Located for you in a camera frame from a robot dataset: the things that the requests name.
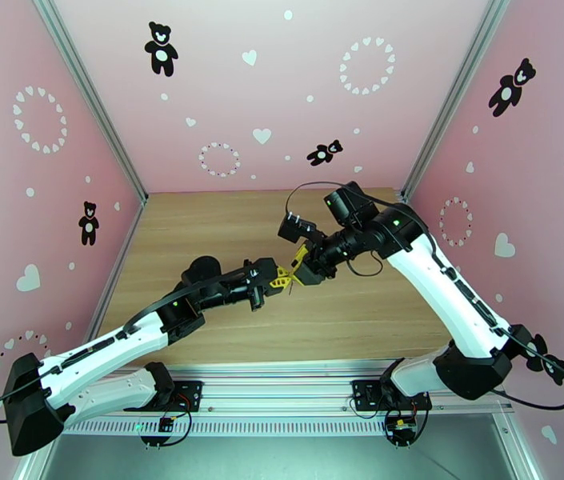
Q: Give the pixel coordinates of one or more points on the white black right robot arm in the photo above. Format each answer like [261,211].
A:
[451,293]

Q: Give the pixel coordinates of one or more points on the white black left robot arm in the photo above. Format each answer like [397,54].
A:
[106,348]

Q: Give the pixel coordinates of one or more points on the small black circuit board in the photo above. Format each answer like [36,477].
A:
[165,424]

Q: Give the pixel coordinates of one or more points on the perforated metal vent strip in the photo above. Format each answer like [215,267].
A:
[261,427]

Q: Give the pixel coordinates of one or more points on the small circuit board yellow connector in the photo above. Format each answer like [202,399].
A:
[401,428]

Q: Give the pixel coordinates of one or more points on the grey metal panel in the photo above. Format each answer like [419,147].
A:
[271,461]

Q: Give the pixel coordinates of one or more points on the aluminium table side rail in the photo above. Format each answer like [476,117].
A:
[129,238]

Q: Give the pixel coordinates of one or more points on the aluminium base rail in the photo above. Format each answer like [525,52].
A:
[276,388]

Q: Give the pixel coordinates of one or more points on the aluminium frame corner post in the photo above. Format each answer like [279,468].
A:
[455,93]
[90,93]

